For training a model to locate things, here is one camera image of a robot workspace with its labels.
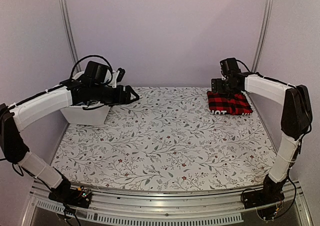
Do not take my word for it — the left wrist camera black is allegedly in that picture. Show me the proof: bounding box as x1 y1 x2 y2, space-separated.
82 61 113 86

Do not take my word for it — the aluminium front rail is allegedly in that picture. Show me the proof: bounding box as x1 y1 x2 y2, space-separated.
28 178 305 216

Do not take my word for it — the black looped cable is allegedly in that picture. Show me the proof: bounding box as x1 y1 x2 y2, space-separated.
237 59 253 74
69 54 113 81

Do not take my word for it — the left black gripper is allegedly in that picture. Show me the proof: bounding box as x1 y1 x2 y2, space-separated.
91 83 140 107

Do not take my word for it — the left aluminium frame post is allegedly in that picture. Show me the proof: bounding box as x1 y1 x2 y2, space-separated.
58 0 79 63

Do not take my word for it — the perforated metal cable tray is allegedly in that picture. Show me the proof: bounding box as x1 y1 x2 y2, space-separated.
34 198 245 224

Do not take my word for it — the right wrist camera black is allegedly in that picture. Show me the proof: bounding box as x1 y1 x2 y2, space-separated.
219 57 241 78

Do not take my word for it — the right aluminium frame post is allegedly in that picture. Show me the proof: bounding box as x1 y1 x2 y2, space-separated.
251 0 274 72

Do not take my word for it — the left black looped cable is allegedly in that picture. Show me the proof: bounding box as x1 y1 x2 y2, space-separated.
69 54 113 81

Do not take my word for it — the white plastic bin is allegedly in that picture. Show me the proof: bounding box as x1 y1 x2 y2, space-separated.
60 70 120 126

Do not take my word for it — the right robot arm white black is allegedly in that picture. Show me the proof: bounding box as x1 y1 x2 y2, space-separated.
207 72 313 204

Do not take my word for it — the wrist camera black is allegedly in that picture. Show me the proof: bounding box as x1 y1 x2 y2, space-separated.
219 57 241 78
82 61 113 86

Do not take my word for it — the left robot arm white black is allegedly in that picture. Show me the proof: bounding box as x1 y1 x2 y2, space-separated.
0 80 140 203

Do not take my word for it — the floral patterned table cloth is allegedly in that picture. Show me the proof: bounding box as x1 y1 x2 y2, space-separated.
52 87 276 192

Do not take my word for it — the right black looped cable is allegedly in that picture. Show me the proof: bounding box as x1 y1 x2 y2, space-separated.
237 59 253 74

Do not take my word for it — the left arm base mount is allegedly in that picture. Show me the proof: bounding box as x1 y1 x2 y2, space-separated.
48 184 92 209

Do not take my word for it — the red black plaid shirt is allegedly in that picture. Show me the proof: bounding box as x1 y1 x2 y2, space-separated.
206 91 253 116

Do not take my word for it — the aluminium frame post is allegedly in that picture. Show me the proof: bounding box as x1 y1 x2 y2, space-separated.
58 0 79 63
251 0 274 72

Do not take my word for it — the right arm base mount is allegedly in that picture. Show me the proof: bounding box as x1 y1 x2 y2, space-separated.
240 183 285 209

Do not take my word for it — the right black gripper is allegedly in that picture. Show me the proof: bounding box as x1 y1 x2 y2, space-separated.
212 78 242 94

